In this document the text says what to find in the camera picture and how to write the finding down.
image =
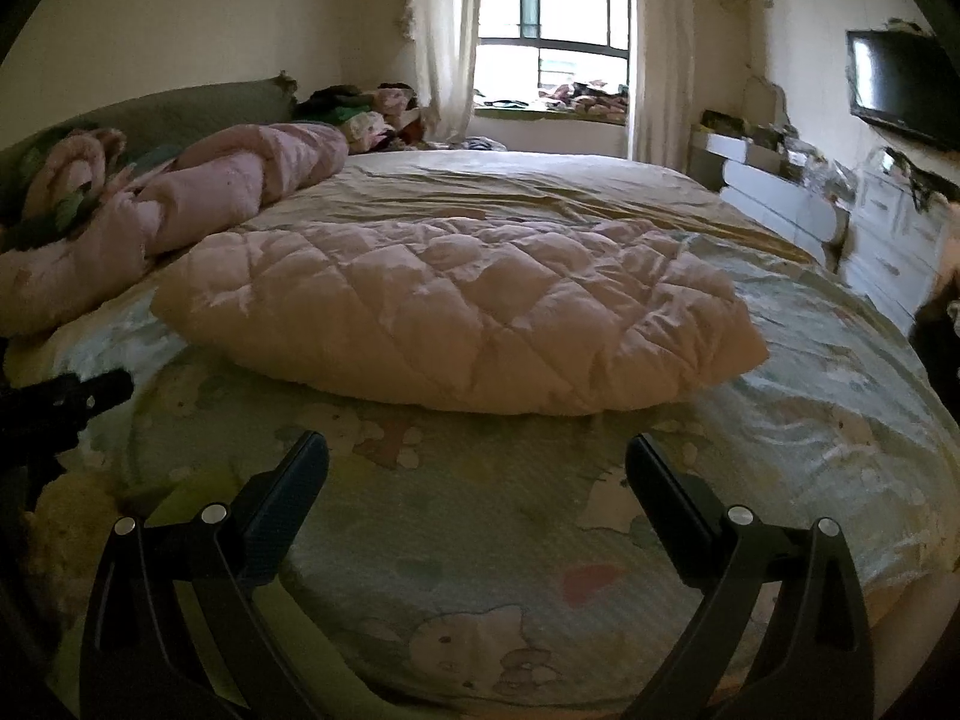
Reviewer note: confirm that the white vanity desk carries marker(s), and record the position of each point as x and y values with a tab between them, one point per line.
772	199

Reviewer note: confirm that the black television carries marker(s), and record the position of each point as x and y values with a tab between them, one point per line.
900	90

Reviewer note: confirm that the window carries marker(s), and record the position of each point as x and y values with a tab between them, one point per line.
555	7

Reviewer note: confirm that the clutter of small items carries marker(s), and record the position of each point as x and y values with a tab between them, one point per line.
802	157

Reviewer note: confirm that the clothes heap on windowsill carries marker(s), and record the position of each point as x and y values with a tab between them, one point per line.
589	97

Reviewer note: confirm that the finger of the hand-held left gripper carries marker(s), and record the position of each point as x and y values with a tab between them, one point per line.
105	390

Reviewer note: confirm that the white curtain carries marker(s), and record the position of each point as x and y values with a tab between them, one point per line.
660	52
442	37

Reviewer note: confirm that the yellow bed sheet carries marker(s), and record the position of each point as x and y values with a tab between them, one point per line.
525	180

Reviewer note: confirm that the pile of clothes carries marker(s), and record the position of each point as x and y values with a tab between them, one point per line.
360	120

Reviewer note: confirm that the pink quilted coat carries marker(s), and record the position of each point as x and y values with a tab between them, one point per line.
465	300

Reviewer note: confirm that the yellow fluffy cushion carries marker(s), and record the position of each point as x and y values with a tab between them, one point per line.
67	525

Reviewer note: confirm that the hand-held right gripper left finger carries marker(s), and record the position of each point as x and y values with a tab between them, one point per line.
289	487

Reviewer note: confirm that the vanity mirror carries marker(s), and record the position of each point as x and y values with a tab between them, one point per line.
765	101

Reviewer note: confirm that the light blue printed blanket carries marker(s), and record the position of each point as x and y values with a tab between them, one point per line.
487	525

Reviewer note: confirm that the dark object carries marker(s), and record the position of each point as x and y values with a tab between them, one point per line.
937	345

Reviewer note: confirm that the small clothes heap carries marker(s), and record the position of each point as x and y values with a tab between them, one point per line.
484	143

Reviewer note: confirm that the pink rolled comforter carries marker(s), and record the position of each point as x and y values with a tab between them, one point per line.
240	165

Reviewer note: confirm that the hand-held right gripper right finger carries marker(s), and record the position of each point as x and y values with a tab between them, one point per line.
660	487

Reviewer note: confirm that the green headboard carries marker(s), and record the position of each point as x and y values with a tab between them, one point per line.
187	105

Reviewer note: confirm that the floral rolled blanket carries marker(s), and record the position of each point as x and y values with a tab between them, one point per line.
67	172

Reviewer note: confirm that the white dresser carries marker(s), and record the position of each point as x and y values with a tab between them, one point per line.
889	247

